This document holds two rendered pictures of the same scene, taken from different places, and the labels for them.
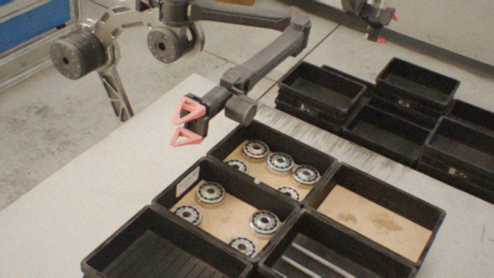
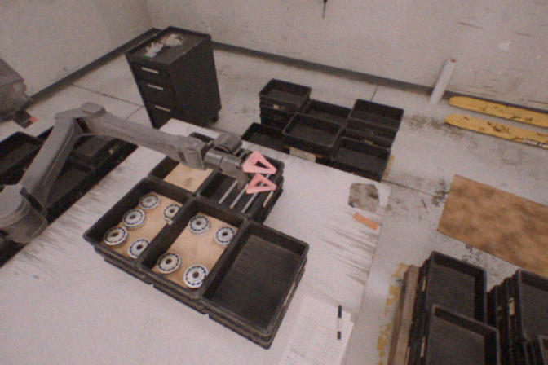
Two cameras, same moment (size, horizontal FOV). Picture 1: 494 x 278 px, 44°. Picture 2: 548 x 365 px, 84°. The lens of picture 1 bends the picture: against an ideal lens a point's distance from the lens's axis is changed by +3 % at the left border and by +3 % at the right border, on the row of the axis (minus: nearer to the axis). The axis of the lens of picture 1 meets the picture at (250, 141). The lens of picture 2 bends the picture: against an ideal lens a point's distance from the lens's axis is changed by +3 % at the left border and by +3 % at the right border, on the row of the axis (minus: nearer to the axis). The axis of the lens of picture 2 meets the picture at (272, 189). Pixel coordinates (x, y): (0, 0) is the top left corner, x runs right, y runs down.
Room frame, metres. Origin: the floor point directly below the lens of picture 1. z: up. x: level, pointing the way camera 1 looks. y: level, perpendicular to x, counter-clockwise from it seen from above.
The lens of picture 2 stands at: (1.02, 0.70, 2.04)
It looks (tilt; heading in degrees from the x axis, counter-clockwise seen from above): 49 degrees down; 270
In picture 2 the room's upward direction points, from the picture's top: straight up
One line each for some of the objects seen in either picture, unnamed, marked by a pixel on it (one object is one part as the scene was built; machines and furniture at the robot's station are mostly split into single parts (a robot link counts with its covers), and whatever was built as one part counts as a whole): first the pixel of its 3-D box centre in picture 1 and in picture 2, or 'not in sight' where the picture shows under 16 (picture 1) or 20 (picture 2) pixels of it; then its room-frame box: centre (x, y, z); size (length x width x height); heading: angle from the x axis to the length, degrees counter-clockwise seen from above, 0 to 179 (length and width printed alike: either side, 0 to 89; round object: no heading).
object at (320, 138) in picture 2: not in sight; (310, 150); (0.73, -1.15, 0.37); 0.40 x 0.30 x 0.45; 156
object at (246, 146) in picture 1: (256, 148); (115, 235); (1.74, -0.02, 0.86); 0.10 x 0.10 x 0.01
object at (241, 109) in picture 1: (237, 101); (214, 150); (1.19, 0.05, 1.45); 0.12 x 0.11 x 0.09; 156
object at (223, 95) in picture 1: (218, 101); (218, 159); (1.18, 0.09, 1.46); 0.07 x 0.07 x 0.06; 66
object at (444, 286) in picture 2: not in sight; (448, 296); (-0.01, 0.01, 0.26); 0.40 x 0.30 x 0.23; 66
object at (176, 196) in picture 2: (270, 170); (144, 222); (1.63, -0.09, 0.87); 0.40 x 0.30 x 0.11; 64
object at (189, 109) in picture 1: (185, 118); (259, 169); (1.06, 0.15, 1.48); 0.09 x 0.07 x 0.07; 156
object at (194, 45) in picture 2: not in sight; (181, 90); (1.93, -1.91, 0.45); 0.60 x 0.45 x 0.90; 66
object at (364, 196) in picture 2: not in sight; (364, 195); (0.51, -0.40, 0.71); 0.22 x 0.19 x 0.01; 66
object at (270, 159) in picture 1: (280, 161); (133, 217); (1.69, -0.12, 0.86); 0.10 x 0.10 x 0.01
